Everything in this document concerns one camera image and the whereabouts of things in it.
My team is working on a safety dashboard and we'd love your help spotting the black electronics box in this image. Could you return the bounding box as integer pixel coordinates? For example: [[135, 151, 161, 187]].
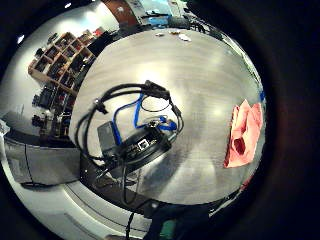
[[117, 124, 173, 173]]

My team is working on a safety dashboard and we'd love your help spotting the grey power adapter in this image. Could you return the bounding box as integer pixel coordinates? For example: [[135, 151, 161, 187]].
[[96, 121, 118, 155]]

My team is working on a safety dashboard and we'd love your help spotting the pink cloth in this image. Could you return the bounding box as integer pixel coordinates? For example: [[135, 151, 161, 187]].
[[223, 99, 264, 169]]

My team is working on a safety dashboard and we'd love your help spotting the black storage rack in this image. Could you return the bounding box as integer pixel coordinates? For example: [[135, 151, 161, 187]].
[[31, 83, 78, 138]]

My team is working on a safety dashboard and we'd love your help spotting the wooden cubby shelf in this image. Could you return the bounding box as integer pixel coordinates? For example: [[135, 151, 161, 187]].
[[27, 29, 106, 89]]

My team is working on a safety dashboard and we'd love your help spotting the grey cabinet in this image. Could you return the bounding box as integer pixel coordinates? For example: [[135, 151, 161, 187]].
[[3, 135, 83, 186]]

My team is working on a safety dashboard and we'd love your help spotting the blue cable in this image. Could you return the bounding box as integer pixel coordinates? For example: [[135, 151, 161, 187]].
[[112, 92, 179, 146]]

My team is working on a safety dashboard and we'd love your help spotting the black cable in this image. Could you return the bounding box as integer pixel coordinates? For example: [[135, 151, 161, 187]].
[[74, 79, 185, 208]]

